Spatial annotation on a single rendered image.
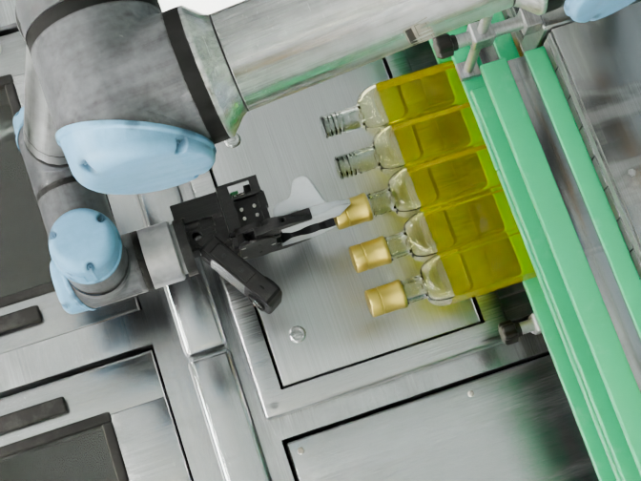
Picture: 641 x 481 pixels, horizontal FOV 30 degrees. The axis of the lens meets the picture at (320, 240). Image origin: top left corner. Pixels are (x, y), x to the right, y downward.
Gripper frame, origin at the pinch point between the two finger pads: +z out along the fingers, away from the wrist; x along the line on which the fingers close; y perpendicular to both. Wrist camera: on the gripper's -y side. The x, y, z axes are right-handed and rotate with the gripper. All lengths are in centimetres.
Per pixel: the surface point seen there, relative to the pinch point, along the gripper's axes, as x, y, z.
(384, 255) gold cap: -1.1, -6.7, 3.2
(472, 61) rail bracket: -8.9, 10.8, 20.0
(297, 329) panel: 12.7, -9.3, -8.9
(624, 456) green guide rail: -5.5, -38.3, 20.2
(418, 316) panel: 12.9, -12.6, 6.8
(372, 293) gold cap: -1.4, -10.8, 0.2
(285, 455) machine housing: 15.5, -24.0, -15.3
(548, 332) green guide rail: 3.7, -21.3, 19.8
